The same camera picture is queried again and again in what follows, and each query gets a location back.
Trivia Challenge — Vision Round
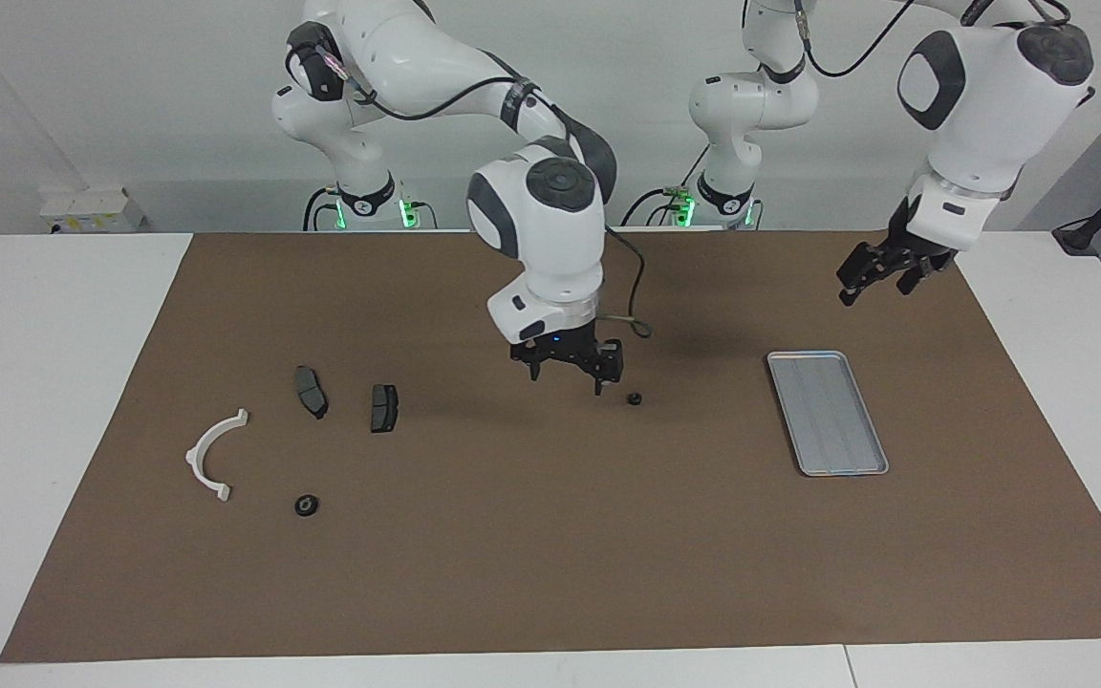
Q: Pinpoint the silver metal tray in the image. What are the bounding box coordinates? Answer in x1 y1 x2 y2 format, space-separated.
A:
766 351 891 478

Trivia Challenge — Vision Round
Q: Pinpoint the brown table mat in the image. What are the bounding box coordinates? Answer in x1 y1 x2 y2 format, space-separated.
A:
0 232 1101 664

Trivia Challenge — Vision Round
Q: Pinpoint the elongated dark grey brake pad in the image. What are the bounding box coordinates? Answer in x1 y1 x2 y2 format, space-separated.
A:
293 365 330 421

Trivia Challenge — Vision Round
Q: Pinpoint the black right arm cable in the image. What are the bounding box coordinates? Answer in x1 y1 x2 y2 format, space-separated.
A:
319 48 654 341

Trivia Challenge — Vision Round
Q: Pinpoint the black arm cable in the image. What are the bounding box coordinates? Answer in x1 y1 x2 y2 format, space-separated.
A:
319 48 654 341
792 0 1073 79

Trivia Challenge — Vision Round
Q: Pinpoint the black base cable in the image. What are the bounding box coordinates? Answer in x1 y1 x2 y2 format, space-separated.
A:
301 186 337 233
618 143 710 230

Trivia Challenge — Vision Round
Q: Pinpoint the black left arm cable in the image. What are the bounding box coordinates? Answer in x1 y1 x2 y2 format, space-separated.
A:
792 0 1073 79

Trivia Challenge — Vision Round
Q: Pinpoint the white semicircular plastic bracket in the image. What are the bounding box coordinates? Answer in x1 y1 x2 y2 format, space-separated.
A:
184 408 251 504

